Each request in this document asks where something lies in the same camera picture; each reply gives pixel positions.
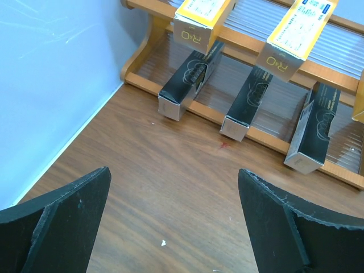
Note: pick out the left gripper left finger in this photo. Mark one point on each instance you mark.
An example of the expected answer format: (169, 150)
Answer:
(56, 231)

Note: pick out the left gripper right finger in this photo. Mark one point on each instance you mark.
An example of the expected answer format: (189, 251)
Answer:
(291, 234)

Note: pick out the black toothpaste box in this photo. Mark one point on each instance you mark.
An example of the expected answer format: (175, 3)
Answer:
(310, 141)
(242, 112)
(185, 84)

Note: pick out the silver gold R&O toothpaste box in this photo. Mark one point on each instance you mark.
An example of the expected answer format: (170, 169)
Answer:
(358, 108)

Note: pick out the orange toothpaste box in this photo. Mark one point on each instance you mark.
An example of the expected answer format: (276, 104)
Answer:
(292, 40)

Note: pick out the yellow toothpaste box with barcode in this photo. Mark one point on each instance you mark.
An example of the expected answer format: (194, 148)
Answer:
(197, 23)

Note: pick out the orange wooden three-tier shelf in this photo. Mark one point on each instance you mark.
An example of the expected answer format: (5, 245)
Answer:
(159, 56)

